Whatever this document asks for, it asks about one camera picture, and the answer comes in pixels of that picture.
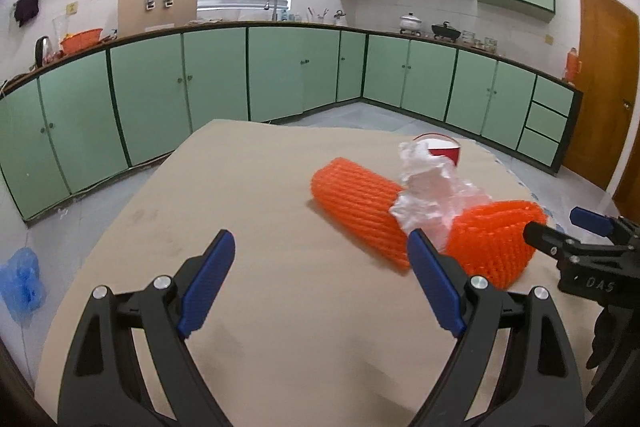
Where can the orange foam net sleeve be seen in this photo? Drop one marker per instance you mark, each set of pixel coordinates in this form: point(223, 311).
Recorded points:
point(355, 202)
point(492, 247)

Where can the white pot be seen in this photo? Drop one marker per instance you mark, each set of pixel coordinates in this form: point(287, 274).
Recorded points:
point(411, 23)

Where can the orange thermos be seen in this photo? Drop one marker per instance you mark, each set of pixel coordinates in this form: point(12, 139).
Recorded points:
point(573, 66)

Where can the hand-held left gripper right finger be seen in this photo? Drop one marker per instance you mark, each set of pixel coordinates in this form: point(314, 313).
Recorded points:
point(435, 287)

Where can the orange basket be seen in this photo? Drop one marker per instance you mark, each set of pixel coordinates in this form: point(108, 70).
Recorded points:
point(81, 42)

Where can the blue white patterned tablecloth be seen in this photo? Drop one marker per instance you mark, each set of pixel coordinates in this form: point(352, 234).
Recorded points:
point(520, 187)

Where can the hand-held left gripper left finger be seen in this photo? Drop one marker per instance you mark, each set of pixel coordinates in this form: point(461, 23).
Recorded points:
point(207, 287)

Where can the black wok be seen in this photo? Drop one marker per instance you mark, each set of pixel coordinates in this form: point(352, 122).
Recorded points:
point(446, 31)

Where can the glass jars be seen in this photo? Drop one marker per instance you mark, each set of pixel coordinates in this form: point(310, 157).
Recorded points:
point(477, 41)

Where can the red paper cup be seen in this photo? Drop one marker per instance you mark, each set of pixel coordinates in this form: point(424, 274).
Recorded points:
point(447, 152)

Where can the wooden door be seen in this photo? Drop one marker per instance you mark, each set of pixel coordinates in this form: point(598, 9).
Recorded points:
point(605, 82)

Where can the dark cloth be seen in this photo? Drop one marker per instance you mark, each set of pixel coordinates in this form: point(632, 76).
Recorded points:
point(26, 7)

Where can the green lower cabinets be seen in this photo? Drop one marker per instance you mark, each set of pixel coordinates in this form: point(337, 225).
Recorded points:
point(215, 77)

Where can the steel kettle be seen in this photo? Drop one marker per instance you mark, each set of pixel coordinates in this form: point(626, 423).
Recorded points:
point(42, 52)

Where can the clear plastic pitcher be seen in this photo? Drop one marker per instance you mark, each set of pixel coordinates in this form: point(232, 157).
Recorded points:
point(61, 29)

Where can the brown board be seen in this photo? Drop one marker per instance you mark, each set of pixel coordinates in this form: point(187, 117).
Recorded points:
point(132, 7)

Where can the blue plastic bag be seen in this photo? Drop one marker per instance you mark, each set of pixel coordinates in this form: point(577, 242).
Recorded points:
point(22, 282)

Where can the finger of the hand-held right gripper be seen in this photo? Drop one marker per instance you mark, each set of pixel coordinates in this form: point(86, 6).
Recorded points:
point(590, 218)
point(545, 237)

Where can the clear plastic wrap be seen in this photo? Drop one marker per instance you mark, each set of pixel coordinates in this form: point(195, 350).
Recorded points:
point(430, 197)

